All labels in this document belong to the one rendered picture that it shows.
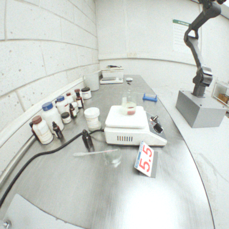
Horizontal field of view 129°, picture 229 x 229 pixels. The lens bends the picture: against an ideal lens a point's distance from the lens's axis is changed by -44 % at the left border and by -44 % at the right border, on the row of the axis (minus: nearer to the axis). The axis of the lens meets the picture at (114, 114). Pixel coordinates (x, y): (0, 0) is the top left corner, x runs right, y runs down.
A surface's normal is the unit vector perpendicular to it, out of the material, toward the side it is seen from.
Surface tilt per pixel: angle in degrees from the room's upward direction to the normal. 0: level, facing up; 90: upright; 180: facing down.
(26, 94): 90
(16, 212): 0
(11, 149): 90
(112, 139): 90
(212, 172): 0
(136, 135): 90
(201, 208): 0
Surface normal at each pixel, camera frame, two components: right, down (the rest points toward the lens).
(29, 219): -0.06, -0.85
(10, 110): 0.99, 0.01
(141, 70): -0.11, 0.53
